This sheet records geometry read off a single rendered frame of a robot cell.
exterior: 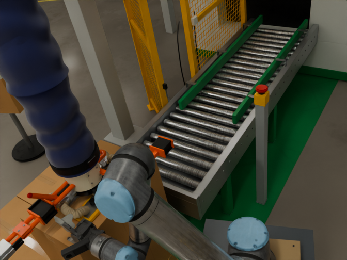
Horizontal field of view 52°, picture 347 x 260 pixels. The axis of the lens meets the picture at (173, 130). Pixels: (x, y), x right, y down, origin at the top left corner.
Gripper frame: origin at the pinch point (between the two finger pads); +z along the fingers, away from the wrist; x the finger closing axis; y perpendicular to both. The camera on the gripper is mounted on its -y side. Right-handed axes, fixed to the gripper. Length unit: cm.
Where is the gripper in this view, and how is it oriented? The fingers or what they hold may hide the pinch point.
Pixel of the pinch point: (59, 228)
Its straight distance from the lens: 158.4
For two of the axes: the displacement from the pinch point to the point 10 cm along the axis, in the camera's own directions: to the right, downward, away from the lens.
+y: 5.3, -6.1, 5.8
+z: -8.3, -2.4, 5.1
